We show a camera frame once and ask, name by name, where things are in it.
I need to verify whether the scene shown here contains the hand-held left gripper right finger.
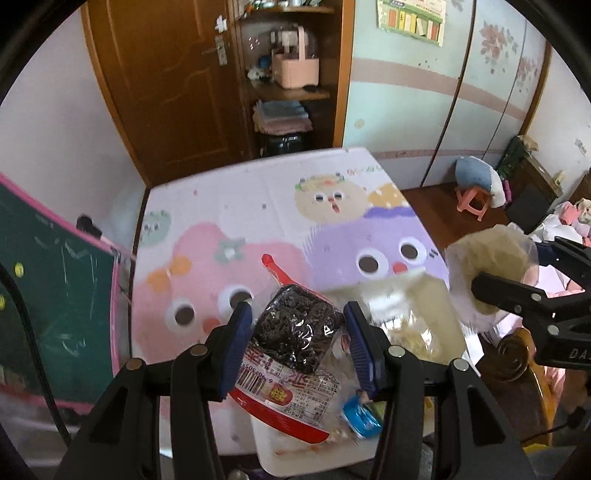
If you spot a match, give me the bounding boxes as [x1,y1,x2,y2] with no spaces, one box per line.
[342,301,536,480]

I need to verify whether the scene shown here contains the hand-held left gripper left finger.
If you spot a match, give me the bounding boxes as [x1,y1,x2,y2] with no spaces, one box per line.
[53,301,254,480]

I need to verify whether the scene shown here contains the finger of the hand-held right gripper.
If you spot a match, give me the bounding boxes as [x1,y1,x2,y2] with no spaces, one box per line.
[537,236,591,296]
[471,272,561,324]

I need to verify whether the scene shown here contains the clear bag of pale bread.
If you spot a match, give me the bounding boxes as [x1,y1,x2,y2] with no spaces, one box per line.
[445,224,541,333]

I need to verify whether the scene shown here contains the red white snack packet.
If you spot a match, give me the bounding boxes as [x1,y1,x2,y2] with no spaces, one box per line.
[228,254,358,444]

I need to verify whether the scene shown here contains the blue foil candy packet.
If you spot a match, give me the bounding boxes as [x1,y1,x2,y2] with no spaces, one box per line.
[342,394,384,439]

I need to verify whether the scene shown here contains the white plastic tray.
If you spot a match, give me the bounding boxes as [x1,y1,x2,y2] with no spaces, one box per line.
[252,272,467,478]

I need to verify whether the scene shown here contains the pink clothes pile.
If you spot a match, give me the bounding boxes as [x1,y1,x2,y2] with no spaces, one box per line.
[554,198,591,250]

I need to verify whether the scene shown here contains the clear packet of yellow cookies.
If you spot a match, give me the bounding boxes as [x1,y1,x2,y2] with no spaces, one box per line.
[383,318,444,365]

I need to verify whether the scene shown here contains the brown wooden bedpost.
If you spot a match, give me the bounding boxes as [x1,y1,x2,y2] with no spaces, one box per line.
[480,328,555,446]

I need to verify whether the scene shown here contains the dark wooden cabinet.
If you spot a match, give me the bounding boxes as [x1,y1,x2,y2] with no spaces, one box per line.
[503,154,566,234]

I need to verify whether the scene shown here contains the pink plastic stool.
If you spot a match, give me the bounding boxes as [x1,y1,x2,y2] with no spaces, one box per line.
[456,187,491,223]

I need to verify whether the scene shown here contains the green patterned box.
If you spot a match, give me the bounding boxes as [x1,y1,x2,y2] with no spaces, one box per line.
[496,135,539,182]

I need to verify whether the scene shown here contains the blue white plush pillow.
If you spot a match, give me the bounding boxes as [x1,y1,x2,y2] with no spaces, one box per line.
[455,156,506,208]

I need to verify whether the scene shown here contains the cartoon printed tablecloth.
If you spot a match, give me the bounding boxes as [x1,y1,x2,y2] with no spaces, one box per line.
[131,147,451,457]

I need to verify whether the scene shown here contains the pink framed chalkboard easel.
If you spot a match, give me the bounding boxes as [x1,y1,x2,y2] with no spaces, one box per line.
[0,173,137,414]

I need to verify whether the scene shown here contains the black easel knob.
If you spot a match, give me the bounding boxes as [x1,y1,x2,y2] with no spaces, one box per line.
[76,215,103,238]

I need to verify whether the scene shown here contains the floral sliding wardrobe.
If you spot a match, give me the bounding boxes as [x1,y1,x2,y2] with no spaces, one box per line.
[342,0,552,188]

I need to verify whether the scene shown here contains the black case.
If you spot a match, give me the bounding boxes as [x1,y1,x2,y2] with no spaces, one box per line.
[259,133,309,158]

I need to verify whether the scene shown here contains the stack of folded towels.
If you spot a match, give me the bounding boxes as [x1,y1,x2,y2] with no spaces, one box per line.
[253,99,312,134]

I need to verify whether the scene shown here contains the brown wooden door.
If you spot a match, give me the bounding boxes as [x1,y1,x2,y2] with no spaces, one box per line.
[82,0,254,185]

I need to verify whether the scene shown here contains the small toy figures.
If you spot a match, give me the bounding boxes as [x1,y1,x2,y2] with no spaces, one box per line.
[247,55,273,84]

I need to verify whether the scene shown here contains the brown wooden shelf cabinet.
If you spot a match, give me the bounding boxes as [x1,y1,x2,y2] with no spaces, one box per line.
[231,0,356,160]

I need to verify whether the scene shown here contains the pink plastic basket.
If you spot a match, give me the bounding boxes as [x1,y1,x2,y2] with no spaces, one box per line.
[271,25,320,89]

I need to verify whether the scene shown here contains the thin black wire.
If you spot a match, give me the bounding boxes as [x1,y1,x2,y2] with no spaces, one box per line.
[522,406,587,446]

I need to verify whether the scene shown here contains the black cable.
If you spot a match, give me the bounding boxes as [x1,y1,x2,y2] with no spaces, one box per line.
[0,263,70,444]

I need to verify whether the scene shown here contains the wall poster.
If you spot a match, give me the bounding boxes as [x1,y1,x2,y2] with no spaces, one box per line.
[376,0,448,47]

